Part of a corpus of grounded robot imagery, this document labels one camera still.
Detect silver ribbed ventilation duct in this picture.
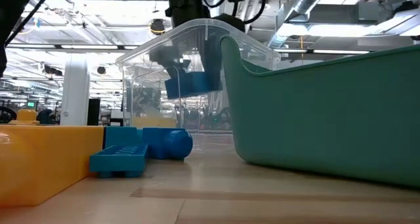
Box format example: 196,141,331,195
265,0,332,50

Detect green plastic bin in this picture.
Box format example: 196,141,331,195
219,34,420,189

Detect ceiling strip light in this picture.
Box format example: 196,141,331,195
274,48,371,55

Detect round black ceiling device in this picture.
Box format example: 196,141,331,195
149,18,167,36

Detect white square pillar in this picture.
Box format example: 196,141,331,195
60,60,91,126

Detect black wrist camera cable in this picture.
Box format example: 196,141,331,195
200,0,267,25

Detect big yellow toy block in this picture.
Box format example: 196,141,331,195
0,124,104,208

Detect flat blue toy plate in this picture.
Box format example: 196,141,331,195
89,143,149,179

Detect clear plastic storage bin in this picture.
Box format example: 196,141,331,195
115,18,282,135

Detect blue single-stud toy block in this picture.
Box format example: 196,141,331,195
142,127,194,162

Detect dark background chair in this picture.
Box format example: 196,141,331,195
35,108,56,125

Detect black tall cabinet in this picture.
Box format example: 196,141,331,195
86,98,102,126

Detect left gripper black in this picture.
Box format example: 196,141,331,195
150,0,224,93

